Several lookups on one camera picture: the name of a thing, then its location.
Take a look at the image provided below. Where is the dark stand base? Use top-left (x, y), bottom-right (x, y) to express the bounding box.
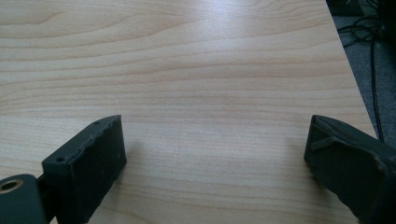
top-left (325, 0), bottom-right (365, 17)

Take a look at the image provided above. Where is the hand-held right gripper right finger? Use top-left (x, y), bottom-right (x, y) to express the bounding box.
top-left (304, 114), bottom-right (396, 224)

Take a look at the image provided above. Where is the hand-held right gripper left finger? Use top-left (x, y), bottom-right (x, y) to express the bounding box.
top-left (41, 114), bottom-right (128, 224)

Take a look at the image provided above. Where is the black coiled cable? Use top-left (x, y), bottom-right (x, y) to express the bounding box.
top-left (336, 15), bottom-right (386, 49)

